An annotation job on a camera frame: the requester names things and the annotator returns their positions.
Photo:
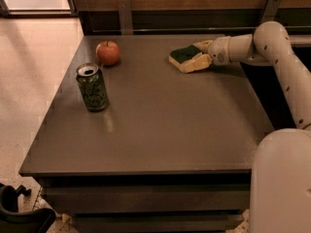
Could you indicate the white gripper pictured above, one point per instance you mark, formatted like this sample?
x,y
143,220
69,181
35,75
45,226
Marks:
x,y
219,50

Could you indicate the green and yellow sponge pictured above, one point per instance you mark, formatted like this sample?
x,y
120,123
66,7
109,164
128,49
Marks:
x,y
180,56

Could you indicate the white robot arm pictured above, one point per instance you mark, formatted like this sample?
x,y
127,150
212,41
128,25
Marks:
x,y
280,199

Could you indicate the red apple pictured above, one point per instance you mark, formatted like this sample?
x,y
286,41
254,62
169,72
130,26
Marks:
x,y
108,53

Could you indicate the grey cabinet with drawers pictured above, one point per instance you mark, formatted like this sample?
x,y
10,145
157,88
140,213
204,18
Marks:
x,y
172,153

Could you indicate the green soda can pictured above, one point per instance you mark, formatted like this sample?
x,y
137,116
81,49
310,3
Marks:
x,y
92,87

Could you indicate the left metal bracket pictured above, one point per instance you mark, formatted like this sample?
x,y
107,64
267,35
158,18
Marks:
x,y
125,15

